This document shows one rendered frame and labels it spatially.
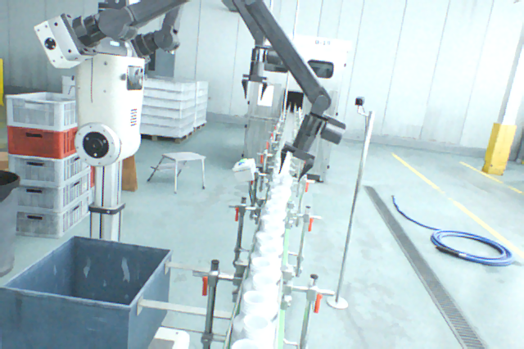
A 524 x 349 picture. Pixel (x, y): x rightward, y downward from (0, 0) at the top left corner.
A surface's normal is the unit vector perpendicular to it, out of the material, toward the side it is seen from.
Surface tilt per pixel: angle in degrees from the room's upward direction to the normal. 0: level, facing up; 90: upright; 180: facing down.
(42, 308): 90
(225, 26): 90
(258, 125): 90
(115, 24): 90
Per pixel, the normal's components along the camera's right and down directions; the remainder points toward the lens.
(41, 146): 0.04, 0.23
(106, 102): -0.09, 0.40
